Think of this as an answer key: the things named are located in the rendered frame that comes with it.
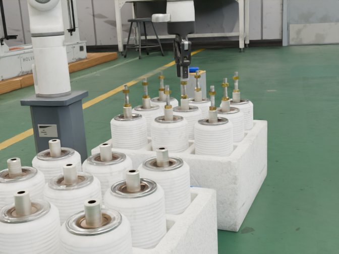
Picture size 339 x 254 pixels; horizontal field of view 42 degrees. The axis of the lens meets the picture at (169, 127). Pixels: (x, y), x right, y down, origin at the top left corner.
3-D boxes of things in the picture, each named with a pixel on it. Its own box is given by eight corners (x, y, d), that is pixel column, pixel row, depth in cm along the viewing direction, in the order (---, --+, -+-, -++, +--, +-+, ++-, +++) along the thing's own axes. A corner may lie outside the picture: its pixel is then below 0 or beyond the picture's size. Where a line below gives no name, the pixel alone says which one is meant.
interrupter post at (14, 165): (6, 178, 78) (3, 161, 77) (15, 174, 80) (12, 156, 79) (16, 180, 77) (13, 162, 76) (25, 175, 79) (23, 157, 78)
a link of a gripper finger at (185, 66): (181, 59, 117) (182, 77, 118) (183, 60, 114) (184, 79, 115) (186, 58, 117) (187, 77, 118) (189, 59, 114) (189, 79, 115)
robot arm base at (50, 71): (32, 98, 125) (24, 37, 121) (49, 92, 134) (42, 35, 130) (61, 98, 123) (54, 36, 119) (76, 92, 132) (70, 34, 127)
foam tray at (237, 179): (97, 212, 120) (90, 149, 115) (155, 165, 154) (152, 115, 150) (237, 232, 105) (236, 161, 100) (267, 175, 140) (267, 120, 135)
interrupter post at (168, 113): (169, 122, 111) (169, 109, 110) (162, 121, 113) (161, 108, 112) (175, 120, 113) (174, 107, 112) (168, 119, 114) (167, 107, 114)
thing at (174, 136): (175, 195, 111) (172, 126, 106) (147, 187, 117) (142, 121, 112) (197, 182, 118) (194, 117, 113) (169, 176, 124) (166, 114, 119)
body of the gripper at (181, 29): (198, 18, 114) (198, 54, 116) (191, 17, 122) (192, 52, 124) (169, 19, 113) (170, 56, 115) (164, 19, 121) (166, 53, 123)
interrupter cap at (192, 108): (203, 108, 124) (203, 106, 124) (189, 114, 118) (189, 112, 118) (181, 106, 128) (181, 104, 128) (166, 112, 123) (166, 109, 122)
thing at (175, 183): (134, 261, 82) (127, 171, 78) (155, 237, 91) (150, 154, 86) (182, 270, 79) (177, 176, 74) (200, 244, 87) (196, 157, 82)
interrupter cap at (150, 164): (134, 171, 78) (134, 167, 78) (152, 157, 85) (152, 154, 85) (174, 175, 75) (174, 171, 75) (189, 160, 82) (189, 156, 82)
